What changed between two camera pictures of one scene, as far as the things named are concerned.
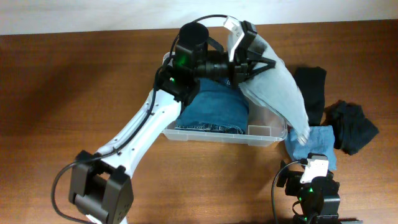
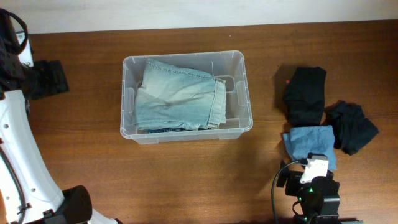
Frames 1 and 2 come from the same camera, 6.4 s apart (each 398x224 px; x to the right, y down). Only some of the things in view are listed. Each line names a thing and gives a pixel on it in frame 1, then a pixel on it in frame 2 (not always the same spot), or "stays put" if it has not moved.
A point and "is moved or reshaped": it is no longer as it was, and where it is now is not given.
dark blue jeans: [219, 106] is moved or reshaped
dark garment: [352, 130] stays put
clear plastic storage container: [265, 127] → [231, 66]
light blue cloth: [320, 141] stays put
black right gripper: [292, 177] stays put
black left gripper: [244, 65] → [51, 82]
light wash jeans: [275, 88] → [173, 99]
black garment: [311, 82] stays put
